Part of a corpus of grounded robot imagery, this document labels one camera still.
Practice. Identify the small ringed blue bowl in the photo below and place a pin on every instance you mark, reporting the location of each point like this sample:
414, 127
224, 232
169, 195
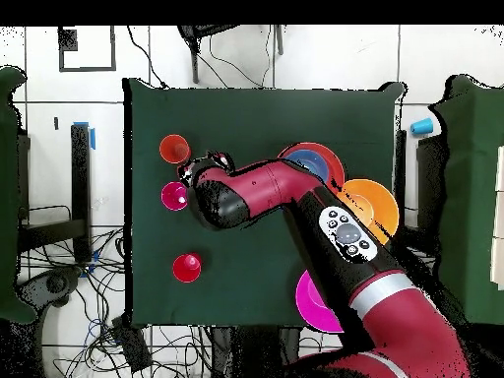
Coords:
311, 159

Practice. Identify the magenta plastic cup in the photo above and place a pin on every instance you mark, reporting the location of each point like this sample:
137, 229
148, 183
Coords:
171, 195

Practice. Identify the orange-red plastic bowl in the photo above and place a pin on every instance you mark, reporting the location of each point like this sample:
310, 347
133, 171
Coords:
334, 161

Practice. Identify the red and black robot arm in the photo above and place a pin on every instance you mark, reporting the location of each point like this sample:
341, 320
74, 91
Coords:
401, 323

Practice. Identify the white box stack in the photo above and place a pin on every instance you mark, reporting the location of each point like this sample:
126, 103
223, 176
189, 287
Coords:
499, 216

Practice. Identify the red plastic cup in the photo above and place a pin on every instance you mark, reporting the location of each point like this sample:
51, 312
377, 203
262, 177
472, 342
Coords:
183, 271

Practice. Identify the dark green tablecloth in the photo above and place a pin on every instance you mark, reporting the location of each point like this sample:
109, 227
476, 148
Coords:
236, 110

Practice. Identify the orange plastic cup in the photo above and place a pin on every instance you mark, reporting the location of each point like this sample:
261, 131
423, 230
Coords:
169, 145

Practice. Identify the large pink plastic bowl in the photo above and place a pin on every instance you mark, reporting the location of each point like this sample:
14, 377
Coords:
311, 303

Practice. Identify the large yellow-orange plastic bowl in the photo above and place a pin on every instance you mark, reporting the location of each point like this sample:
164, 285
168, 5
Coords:
378, 197

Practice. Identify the black power strip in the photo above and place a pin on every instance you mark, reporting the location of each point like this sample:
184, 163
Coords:
132, 346

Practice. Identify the blue plastic cup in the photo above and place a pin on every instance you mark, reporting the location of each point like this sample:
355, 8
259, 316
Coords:
421, 126

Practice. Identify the green cloth side table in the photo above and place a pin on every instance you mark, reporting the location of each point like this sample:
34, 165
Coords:
468, 197
10, 197

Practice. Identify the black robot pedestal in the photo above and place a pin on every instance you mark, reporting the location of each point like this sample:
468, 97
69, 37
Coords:
256, 350

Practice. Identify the black camera tripod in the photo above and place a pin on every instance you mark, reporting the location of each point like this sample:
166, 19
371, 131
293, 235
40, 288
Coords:
193, 59

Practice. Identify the black table frame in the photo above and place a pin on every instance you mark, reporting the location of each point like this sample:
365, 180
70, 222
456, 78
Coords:
429, 177
80, 177

